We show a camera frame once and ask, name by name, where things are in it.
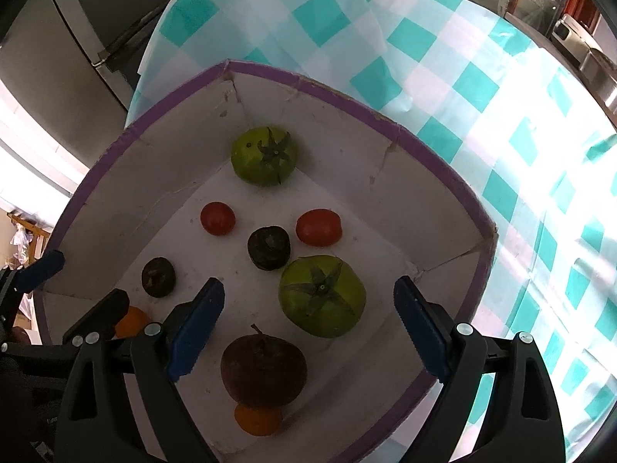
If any grey refrigerator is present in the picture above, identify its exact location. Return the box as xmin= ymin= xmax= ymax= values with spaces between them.
xmin=0 ymin=0 xmax=203 ymax=174

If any stainless steel container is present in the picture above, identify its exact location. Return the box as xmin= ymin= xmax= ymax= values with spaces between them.
xmin=578 ymin=51 xmax=617 ymax=112

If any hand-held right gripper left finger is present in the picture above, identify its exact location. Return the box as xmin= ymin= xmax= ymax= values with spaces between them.
xmin=55 ymin=277 xmax=226 ymax=463

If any stainless steel appliance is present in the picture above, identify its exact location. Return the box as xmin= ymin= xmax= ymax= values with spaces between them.
xmin=552 ymin=14 xmax=604 ymax=66

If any wooden rack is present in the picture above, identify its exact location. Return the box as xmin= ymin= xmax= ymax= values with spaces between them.
xmin=6 ymin=210 xmax=51 ymax=271

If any orange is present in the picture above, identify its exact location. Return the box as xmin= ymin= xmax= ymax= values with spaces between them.
xmin=234 ymin=402 xmax=283 ymax=437
xmin=114 ymin=306 xmax=150 ymax=339

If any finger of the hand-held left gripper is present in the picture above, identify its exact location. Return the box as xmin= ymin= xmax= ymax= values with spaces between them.
xmin=0 ymin=289 xmax=130 ymax=377
xmin=0 ymin=250 xmax=66 ymax=309

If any white plastic bag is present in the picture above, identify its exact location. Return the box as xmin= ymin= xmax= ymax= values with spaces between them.
xmin=12 ymin=226 xmax=35 ymax=262

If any green tomato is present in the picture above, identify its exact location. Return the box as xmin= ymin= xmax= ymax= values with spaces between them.
xmin=231 ymin=126 xmax=298 ymax=186
xmin=278 ymin=255 xmax=367 ymax=339

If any red tomato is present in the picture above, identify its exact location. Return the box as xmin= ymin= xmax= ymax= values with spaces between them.
xmin=200 ymin=201 xmax=237 ymax=237
xmin=295 ymin=208 xmax=343 ymax=247

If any dark brown round fruit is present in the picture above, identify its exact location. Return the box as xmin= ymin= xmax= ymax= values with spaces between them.
xmin=141 ymin=257 xmax=177 ymax=298
xmin=247 ymin=225 xmax=291 ymax=271

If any teal checkered tablecloth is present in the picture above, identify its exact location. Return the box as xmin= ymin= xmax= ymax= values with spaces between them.
xmin=126 ymin=0 xmax=617 ymax=463

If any dark red apple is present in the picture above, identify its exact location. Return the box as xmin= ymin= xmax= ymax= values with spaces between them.
xmin=220 ymin=324 xmax=308 ymax=408

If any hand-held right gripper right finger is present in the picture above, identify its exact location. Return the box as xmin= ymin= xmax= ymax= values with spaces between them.
xmin=393 ymin=275 xmax=566 ymax=463

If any white cardboard box purple rim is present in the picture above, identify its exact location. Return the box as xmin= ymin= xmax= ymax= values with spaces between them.
xmin=36 ymin=59 xmax=498 ymax=463

